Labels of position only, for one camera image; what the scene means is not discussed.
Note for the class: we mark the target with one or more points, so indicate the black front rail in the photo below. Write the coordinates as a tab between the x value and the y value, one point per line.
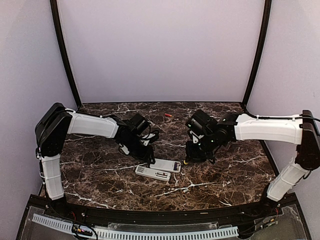
239	215

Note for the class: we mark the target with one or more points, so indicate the white slotted cable duct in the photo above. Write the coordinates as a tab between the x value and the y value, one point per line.
118	231

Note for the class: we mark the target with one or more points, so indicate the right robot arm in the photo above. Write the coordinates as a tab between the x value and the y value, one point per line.
207	135

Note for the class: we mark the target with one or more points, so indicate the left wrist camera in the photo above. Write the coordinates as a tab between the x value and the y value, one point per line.
151	137

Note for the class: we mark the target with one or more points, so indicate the grey remote control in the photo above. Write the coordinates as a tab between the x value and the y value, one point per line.
164	165

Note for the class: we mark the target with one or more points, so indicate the right black frame post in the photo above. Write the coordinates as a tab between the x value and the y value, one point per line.
258	53

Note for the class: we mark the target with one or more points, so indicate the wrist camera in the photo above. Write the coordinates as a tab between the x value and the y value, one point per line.
151	137
195	139

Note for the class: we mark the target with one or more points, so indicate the black frame post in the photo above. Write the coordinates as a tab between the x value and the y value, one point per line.
63	52
258	53

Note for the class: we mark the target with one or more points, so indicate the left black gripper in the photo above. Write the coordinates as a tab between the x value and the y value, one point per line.
146	155

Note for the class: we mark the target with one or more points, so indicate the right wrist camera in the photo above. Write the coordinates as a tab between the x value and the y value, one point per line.
195	139

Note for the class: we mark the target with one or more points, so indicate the left black frame post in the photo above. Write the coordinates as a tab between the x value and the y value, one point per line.
63	52

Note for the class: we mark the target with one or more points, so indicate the white slim remote control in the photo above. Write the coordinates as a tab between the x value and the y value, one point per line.
153	173

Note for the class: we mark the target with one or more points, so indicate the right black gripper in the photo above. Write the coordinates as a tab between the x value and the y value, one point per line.
191	156

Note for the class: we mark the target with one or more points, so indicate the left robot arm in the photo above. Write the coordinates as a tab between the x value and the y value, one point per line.
59	121

